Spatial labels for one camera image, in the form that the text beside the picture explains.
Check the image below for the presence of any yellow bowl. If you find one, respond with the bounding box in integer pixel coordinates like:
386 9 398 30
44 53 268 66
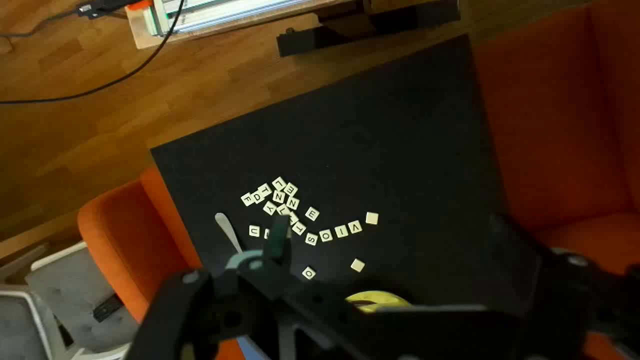
345 288 413 317

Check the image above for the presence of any metal spoon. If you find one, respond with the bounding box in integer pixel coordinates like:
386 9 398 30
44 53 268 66
212 210 246 261

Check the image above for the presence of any orange black clamp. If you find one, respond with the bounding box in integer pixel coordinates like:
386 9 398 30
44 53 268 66
76 0 154 21

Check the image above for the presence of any orange fabric sofa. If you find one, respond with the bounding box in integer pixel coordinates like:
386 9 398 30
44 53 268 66
468 0 640 360

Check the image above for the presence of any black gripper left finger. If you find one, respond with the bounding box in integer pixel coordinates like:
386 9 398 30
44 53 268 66
125 214 316 360

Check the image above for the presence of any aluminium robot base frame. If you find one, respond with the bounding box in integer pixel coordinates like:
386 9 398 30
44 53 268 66
127 0 336 51

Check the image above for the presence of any black floor cable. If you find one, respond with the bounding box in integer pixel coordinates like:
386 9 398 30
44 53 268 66
0 0 189 107

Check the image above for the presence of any black flat bar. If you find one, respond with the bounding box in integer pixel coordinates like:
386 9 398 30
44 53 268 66
276 0 464 58

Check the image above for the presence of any black square side table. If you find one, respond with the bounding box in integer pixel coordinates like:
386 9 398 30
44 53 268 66
148 33 530 317

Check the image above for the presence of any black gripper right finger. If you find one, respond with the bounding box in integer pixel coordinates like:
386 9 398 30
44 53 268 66
491 212 640 360

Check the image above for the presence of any orange fabric armchair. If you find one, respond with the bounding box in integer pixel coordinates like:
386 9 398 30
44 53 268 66
76 167 205 328

